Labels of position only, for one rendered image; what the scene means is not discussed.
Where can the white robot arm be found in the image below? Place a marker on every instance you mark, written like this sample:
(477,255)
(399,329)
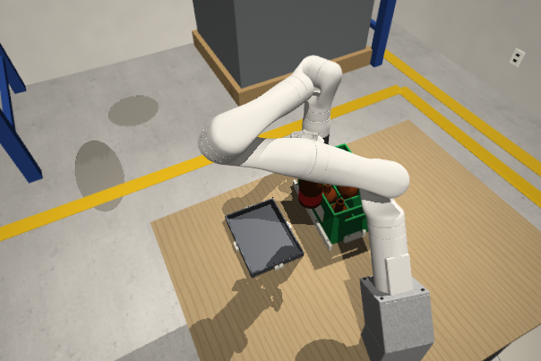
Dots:
(231,138)

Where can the green divided crate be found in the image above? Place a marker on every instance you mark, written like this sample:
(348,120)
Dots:
(335,225)

